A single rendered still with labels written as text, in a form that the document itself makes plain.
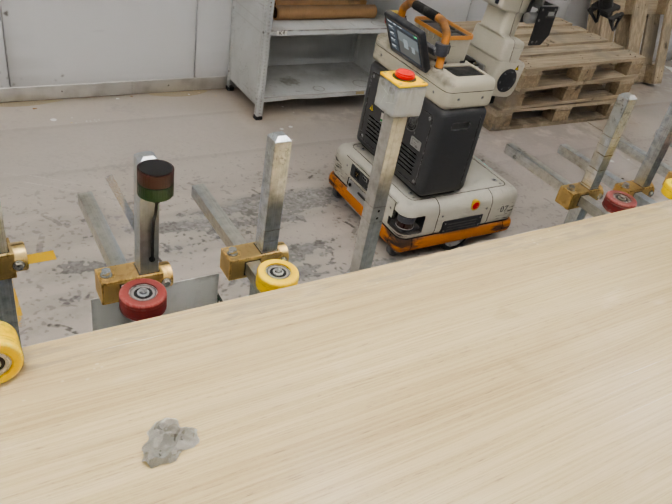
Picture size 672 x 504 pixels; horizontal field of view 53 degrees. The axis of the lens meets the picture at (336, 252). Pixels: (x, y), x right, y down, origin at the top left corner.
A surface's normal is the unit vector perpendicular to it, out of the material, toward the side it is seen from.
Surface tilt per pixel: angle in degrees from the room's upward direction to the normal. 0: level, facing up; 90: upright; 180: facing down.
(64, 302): 0
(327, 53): 90
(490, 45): 82
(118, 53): 90
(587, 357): 0
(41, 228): 0
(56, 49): 90
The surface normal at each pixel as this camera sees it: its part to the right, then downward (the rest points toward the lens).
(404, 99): 0.49, 0.57
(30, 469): 0.16, -0.80
